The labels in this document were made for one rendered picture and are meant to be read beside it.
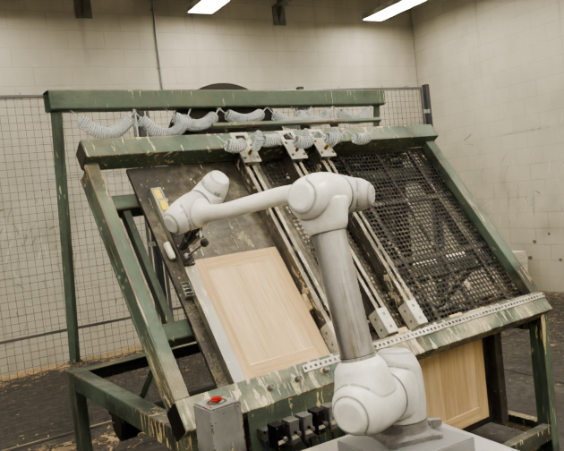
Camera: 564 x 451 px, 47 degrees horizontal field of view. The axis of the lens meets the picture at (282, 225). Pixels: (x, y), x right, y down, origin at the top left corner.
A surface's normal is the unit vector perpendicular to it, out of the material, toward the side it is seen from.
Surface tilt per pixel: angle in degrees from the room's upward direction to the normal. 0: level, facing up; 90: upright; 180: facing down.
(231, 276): 55
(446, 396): 90
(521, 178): 90
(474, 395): 90
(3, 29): 90
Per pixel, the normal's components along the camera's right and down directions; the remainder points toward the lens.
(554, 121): -0.86, 0.12
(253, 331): 0.40, -0.59
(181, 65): 0.49, -0.01
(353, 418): -0.55, 0.16
